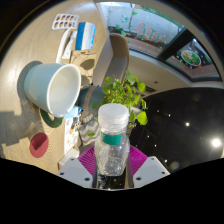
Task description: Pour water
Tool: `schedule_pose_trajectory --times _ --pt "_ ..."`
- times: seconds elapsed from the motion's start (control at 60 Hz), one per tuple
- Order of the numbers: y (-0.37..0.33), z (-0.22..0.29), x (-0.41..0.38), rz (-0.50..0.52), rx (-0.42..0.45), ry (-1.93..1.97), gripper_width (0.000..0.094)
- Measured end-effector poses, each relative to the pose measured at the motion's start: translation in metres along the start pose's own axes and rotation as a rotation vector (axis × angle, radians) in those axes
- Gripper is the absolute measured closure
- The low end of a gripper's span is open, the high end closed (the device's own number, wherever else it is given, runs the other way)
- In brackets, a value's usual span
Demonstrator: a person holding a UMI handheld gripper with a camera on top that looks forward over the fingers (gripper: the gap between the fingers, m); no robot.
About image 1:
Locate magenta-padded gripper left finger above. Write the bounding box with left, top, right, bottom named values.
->
left=57, top=145, right=99, bottom=189

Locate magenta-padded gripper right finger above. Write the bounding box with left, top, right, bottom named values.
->
left=125, top=144, right=171, bottom=189

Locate clear plastic bottle white cap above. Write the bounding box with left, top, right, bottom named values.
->
left=94, top=103, right=131, bottom=177

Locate grey white chevron cushion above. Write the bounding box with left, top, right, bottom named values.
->
left=79, top=113, right=101, bottom=147

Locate flat round red coaster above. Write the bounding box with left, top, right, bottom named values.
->
left=29, top=132, right=50, bottom=159

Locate light blue small carton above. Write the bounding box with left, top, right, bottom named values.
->
left=64, top=105, right=83, bottom=120

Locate green potted plant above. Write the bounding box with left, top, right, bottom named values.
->
left=78, top=70, right=149, bottom=138

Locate brown paper sheet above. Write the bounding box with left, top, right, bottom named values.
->
left=69, top=49, right=98, bottom=74

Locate grey curved sofa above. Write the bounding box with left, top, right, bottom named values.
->
left=93, top=33, right=130, bottom=88

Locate food poster on window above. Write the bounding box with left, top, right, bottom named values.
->
left=179, top=48, right=203, bottom=68

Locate white long tube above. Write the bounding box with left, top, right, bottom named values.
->
left=55, top=29, right=72, bottom=64

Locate white slim box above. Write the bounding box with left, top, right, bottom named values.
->
left=62, top=30, right=78, bottom=60

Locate blue and white flat box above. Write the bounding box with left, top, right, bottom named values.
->
left=74, top=21, right=97, bottom=52

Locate pill blister pack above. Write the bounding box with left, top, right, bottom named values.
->
left=51, top=13, right=80, bottom=31

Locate pale mug with green handle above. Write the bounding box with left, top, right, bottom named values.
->
left=23, top=62, right=82, bottom=129

